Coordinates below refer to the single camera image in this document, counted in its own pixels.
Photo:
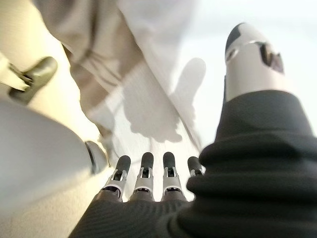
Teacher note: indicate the beige fringed bedspread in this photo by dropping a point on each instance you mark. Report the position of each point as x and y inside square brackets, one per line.
[94, 37]

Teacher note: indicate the white duvet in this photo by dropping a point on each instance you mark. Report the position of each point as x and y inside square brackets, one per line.
[161, 37]

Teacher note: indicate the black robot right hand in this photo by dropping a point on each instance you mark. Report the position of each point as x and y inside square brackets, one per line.
[247, 173]

